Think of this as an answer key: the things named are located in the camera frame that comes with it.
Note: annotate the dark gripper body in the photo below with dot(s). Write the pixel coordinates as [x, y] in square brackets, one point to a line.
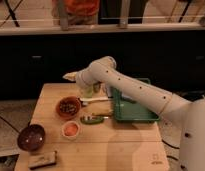
[70, 76]

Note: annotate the dark grape bunch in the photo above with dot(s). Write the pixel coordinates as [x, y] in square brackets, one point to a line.
[66, 107]

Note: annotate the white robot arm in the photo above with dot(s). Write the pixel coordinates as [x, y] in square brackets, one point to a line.
[187, 115]

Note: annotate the red bowl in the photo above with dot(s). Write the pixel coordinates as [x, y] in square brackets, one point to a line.
[70, 99]

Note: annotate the dark purple bowl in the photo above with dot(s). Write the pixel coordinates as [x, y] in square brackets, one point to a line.
[31, 138]

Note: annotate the light green cup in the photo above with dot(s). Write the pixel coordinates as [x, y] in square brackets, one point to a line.
[86, 92]

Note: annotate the small orange cup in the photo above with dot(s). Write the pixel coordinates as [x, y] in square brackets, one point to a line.
[70, 130]

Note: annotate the green tray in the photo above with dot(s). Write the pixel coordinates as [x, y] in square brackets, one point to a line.
[126, 109]

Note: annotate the person in background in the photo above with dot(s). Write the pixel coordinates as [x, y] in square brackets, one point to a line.
[82, 12]

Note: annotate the wooden block eraser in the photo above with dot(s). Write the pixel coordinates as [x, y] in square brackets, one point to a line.
[42, 160]

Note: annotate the white handled brush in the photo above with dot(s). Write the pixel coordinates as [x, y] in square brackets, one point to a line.
[95, 99]

